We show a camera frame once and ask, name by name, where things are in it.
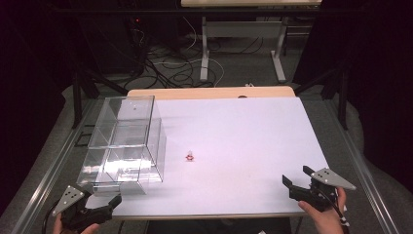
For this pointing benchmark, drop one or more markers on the person's right hand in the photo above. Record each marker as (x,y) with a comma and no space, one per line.
(326,222)

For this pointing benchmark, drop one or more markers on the person's left hand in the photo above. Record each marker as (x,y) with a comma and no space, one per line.
(85,230)

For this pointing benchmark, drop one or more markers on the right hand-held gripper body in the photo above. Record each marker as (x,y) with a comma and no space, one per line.
(328,178)

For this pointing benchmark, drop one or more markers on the person's dark clothing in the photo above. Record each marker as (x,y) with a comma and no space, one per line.
(211,226)

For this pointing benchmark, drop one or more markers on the black curtain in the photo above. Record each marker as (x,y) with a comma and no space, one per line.
(29,65)
(380,81)

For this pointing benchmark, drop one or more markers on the small black frame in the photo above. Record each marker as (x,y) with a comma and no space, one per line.
(83,136)

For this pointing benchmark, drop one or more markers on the aluminium rail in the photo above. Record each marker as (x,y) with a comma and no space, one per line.
(363,175)
(42,185)

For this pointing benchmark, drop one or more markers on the small red white figurine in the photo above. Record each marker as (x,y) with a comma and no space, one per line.
(190,156)

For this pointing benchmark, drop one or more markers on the clear acrylic drawer box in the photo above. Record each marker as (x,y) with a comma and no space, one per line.
(125,146)

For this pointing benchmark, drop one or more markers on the white table mat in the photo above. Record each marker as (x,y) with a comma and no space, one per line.
(243,146)

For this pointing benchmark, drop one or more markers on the black computer tower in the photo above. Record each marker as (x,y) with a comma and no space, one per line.
(110,45)

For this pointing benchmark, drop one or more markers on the black metal stand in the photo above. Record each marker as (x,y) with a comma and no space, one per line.
(77,97)
(342,94)

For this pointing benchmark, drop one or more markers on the white metal desk frame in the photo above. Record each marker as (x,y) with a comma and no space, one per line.
(204,48)

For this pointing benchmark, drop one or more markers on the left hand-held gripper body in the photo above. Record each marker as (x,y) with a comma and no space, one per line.
(69,198)

